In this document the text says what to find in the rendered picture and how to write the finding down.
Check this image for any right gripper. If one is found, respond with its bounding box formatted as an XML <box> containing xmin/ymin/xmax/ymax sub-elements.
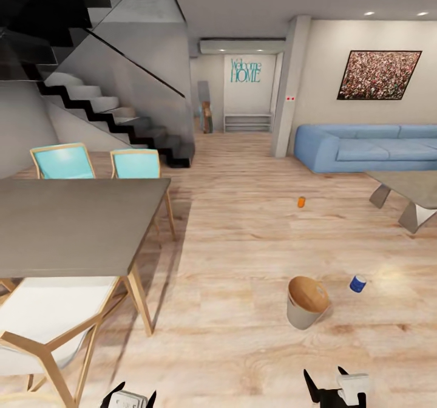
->
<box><xmin>303</xmin><ymin>367</ymin><xmax>367</xmax><ymax>408</ymax></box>

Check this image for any trash can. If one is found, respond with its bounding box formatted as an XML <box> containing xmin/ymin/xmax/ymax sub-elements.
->
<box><xmin>287</xmin><ymin>276</ymin><xmax>330</xmax><ymax>330</ymax></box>

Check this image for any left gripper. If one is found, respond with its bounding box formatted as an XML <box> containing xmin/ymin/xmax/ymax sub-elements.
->
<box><xmin>100</xmin><ymin>381</ymin><xmax>157</xmax><ymax>408</ymax></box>

